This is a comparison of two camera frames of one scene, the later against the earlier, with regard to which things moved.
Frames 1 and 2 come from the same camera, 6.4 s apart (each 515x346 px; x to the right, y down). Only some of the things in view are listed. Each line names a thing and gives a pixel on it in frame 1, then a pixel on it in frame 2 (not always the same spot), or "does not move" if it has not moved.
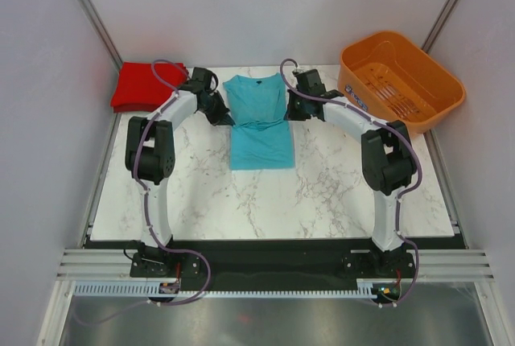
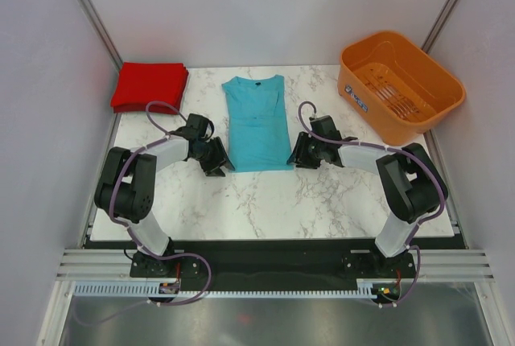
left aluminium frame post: x=89 y=6 does not move
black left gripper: x=221 y=117 → x=220 y=159
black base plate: x=272 y=265 does not move
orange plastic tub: x=393 y=79 does not move
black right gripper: x=291 y=114 → x=298 y=155
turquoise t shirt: x=261 y=137 does not move
